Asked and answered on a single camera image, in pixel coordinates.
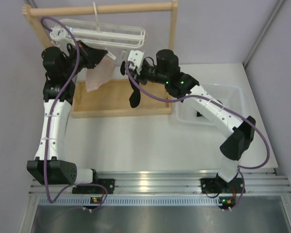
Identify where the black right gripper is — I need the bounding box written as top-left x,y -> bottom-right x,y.
126,63 -> 169,86

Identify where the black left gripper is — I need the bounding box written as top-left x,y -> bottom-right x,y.
63,40 -> 107,79

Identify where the pink sock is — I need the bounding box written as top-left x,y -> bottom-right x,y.
85,55 -> 115,92

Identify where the white plastic clip hanger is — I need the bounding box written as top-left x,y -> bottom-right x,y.
59,16 -> 146,61

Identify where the black striped sock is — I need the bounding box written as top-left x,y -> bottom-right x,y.
120,61 -> 141,108

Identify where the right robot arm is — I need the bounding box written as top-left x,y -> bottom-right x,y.
121,49 -> 256,193

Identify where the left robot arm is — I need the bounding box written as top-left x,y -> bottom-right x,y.
27,41 -> 108,193

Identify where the white plastic basket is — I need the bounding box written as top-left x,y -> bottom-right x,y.
171,82 -> 244,126

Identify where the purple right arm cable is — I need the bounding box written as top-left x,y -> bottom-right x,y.
126,62 -> 271,211

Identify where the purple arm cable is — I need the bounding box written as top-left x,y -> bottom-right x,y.
41,16 -> 109,214
126,62 -> 271,211

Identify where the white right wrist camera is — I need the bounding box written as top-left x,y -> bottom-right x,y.
127,50 -> 145,69

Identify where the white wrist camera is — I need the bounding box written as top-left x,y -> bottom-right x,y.
49,27 -> 74,47
127,50 -> 145,69

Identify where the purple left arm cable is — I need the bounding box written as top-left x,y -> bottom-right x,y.
41,16 -> 109,214

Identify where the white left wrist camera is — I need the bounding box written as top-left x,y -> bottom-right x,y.
49,27 -> 74,47

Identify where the wooden drying rack frame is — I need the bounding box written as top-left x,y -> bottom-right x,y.
22,0 -> 178,118

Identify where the aluminium mounting rail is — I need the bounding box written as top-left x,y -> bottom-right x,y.
28,167 -> 291,207

